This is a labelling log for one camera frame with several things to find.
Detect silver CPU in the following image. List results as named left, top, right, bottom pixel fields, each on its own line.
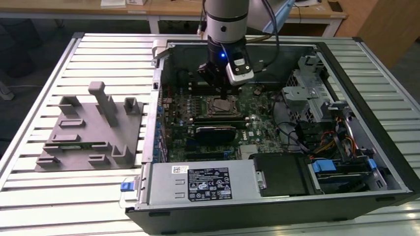
left=210, top=99, right=236, bottom=114

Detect CPU socket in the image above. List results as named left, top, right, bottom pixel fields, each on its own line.
left=202, top=95, right=242, bottom=119

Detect metal drive cage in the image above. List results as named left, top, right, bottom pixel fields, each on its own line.
left=281, top=55, right=349, bottom=123

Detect black graphics card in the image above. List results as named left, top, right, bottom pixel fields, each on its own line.
left=193, top=125, right=237, bottom=145

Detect wooden desk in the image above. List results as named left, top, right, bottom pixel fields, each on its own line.
left=0, top=0, right=349, bottom=37

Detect white paper sheet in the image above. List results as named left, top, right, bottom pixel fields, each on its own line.
left=100, top=0, right=126, bottom=9

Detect green motherboard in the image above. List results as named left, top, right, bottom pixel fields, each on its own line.
left=156, top=82, right=286, bottom=163

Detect silver chipset heat sink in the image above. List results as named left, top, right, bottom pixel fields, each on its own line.
left=240, top=145, right=260, bottom=160

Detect grey parts rack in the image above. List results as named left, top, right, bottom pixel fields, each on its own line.
left=34, top=81, right=146, bottom=173

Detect silver power supply unit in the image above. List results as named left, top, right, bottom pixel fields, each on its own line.
left=140, top=161, right=264, bottom=207

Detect green RAM stick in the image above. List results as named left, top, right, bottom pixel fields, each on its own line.
left=57, top=142, right=109, bottom=150

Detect wooden cabinet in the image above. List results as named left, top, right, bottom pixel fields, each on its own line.
left=334, top=0, right=420, bottom=71

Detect blue disk carrier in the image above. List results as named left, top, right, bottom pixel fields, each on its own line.
left=310, top=159, right=337, bottom=176

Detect blue case latch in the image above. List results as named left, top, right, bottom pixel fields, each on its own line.
left=120, top=180, right=136, bottom=193

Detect black office chair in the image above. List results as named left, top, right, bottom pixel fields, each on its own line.
left=0, top=18, right=45, bottom=78

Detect black PC case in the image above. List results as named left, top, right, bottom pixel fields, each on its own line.
left=124, top=36, right=420, bottom=236

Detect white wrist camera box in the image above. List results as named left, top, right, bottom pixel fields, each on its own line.
left=225, top=45, right=254, bottom=87

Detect black cable brass connector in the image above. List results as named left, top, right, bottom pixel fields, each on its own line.
left=245, top=0, right=280, bottom=42

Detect grey metal case bracket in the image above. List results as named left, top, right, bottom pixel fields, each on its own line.
left=150, top=39, right=174, bottom=67

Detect black camera cable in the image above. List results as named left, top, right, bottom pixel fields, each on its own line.
left=253, top=0, right=282, bottom=73

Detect black wire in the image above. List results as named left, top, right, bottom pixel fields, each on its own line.
left=276, top=121, right=310, bottom=154

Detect orange yellow power wires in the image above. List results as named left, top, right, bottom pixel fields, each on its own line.
left=320, top=118, right=358, bottom=159

